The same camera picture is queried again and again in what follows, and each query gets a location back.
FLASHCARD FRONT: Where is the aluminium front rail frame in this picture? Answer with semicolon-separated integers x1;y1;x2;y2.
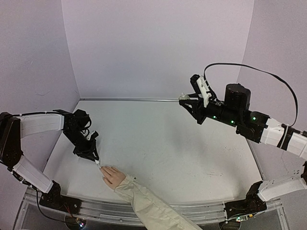
14;184;289;230

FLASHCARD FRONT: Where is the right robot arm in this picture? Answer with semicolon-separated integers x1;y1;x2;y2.
179;83;307;222

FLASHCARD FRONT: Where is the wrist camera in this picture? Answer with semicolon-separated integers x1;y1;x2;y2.
86;131;99;140
190;74;216;108

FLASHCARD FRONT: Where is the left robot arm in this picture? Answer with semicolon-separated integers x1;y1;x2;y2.
0;109;99;215

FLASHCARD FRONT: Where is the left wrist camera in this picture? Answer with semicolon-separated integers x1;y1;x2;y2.
86;131;99;140

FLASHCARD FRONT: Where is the aluminium back table rail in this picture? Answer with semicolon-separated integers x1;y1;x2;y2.
79;98;179;103

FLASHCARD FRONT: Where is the beige sleeved forearm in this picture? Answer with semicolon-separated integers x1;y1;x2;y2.
115;175;201;230

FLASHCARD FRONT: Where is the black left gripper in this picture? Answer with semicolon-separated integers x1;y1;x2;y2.
63;129;99;161

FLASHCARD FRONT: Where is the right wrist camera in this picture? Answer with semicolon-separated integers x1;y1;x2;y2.
190;74;216;108

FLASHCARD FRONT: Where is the mannequin hand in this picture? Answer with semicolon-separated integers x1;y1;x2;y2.
100;166;126;190

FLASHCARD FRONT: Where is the black right camera cable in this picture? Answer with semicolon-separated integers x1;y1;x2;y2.
203;62;299;127

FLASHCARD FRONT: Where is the clear nail polish bottle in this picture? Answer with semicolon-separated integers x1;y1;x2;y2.
178;93;190;101

